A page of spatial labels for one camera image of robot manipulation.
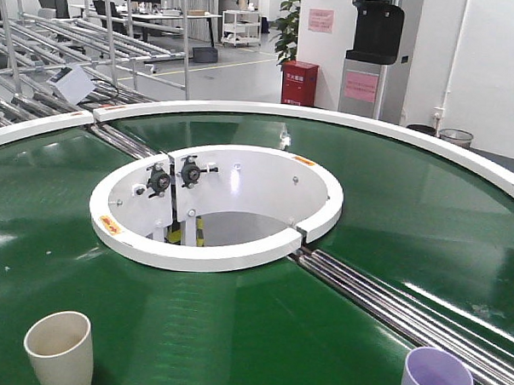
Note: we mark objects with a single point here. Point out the beige cup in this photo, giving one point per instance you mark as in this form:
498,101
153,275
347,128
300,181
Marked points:
60,349

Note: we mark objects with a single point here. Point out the lavender cup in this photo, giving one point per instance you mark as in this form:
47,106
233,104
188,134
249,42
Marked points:
433,366

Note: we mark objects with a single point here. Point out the steel conveyor rollers left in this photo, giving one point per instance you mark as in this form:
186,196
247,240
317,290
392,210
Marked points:
121,141

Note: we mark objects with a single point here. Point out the steel conveyor rollers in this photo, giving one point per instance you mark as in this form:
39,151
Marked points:
416,322
121,141

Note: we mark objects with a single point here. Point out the green circular conveyor belt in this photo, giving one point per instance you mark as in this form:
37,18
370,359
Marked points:
424,226

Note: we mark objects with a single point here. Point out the steel conveyor rollers right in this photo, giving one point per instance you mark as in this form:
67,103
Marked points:
416,322

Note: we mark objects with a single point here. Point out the white outer conveyor rim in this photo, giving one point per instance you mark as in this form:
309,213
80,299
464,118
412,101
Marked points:
490,171

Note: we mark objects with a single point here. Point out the black bearing right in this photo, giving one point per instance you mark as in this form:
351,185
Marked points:
191,172

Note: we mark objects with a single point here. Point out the black bearing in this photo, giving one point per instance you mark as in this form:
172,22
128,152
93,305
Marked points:
191,172
158,181

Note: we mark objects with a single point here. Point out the black bearing left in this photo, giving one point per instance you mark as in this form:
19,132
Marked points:
158,181

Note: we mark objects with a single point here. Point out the red fire extinguisher cabinet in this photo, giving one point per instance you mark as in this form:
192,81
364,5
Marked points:
299,83

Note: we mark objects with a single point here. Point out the green potted plant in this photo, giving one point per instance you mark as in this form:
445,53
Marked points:
287,24

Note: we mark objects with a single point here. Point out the white utility cart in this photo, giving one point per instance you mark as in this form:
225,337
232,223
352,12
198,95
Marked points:
241,27

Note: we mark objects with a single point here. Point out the water dispenser machine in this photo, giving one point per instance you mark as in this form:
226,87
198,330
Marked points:
378,30

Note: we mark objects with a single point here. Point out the metal roller rack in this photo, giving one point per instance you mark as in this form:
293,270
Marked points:
109,39

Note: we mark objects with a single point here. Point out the white box on rack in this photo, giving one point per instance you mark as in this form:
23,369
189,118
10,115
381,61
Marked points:
71,83

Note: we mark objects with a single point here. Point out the pink wall notice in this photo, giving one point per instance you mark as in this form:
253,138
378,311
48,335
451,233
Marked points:
321,20

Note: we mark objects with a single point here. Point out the wire mesh waste basket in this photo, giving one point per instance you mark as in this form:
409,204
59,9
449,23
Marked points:
457,137

